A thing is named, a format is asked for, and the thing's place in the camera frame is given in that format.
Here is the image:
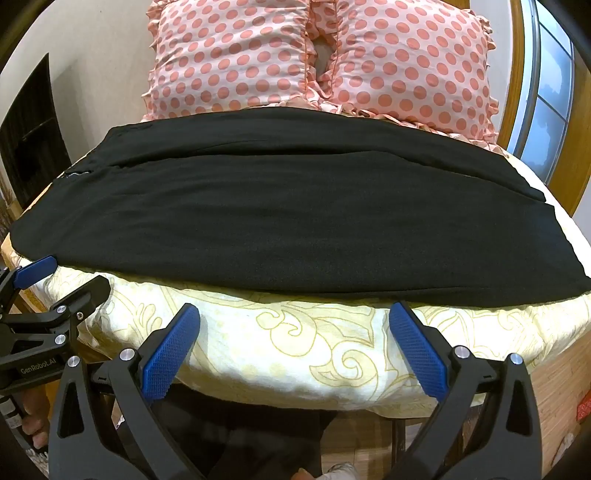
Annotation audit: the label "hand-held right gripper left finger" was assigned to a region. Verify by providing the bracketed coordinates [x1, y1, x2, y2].
[48, 303, 206, 480]

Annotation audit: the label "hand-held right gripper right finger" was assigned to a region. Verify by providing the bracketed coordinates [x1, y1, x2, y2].
[389, 301, 543, 480]

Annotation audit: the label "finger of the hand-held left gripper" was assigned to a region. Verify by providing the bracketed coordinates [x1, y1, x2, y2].
[49, 275, 112, 350]
[0, 255, 59, 319]

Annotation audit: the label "black pants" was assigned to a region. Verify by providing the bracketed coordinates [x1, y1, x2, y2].
[9, 108, 591, 308]

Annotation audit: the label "person's left hand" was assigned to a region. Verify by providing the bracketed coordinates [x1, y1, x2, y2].
[21, 390, 52, 452]

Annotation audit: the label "cream patterned bedspread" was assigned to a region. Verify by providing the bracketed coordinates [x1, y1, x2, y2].
[0, 134, 591, 419]

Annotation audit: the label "dark cabinet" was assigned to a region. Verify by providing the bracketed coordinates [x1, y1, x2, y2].
[0, 53, 73, 209]

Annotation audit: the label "pink polka dot pillow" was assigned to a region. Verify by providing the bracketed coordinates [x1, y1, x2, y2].
[140, 0, 326, 124]
[308, 0, 502, 145]

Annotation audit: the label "window glass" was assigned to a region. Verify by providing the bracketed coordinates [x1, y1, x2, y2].
[508, 0, 579, 185]

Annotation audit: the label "wooden window frame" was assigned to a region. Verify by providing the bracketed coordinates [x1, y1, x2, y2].
[495, 0, 591, 219]

